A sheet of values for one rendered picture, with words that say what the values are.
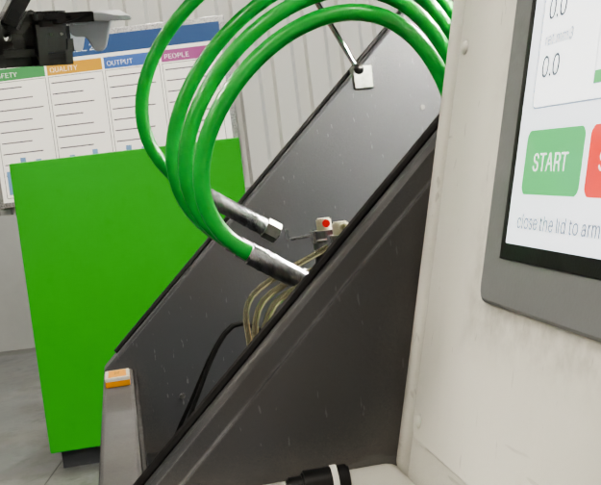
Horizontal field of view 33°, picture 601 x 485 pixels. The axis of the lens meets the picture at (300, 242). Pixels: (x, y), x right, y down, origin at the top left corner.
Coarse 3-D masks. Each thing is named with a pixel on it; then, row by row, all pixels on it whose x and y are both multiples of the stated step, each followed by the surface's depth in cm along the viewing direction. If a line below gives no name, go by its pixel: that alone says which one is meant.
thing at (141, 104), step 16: (192, 0) 103; (448, 0) 108; (176, 16) 103; (448, 16) 108; (160, 32) 103; (160, 48) 102; (144, 64) 103; (144, 80) 102; (144, 96) 103; (144, 112) 103; (144, 128) 103; (144, 144) 103; (160, 160) 103
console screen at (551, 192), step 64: (576, 0) 50; (512, 64) 58; (576, 64) 50; (512, 128) 57; (576, 128) 49; (512, 192) 56; (576, 192) 48; (512, 256) 55; (576, 256) 47; (576, 320) 47
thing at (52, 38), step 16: (32, 16) 151; (0, 32) 148; (16, 32) 151; (32, 32) 152; (48, 32) 152; (64, 32) 153; (0, 48) 149; (16, 48) 152; (32, 48) 152; (48, 48) 152; (64, 48) 153; (0, 64) 150; (16, 64) 153; (32, 64) 154; (48, 64) 152
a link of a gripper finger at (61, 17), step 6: (72, 12) 150; (78, 12) 150; (84, 12) 150; (90, 12) 150; (48, 18) 150; (54, 18) 150; (60, 18) 150; (66, 18) 150; (72, 18) 150; (78, 18) 150; (84, 18) 151; (90, 18) 151
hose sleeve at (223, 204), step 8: (216, 192) 105; (216, 200) 104; (224, 200) 105; (232, 200) 105; (216, 208) 105; (224, 208) 105; (232, 208) 105; (240, 208) 105; (232, 216) 105; (240, 216) 105; (248, 216) 105; (256, 216) 105; (248, 224) 105; (256, 224) 105; (264, 224) 105
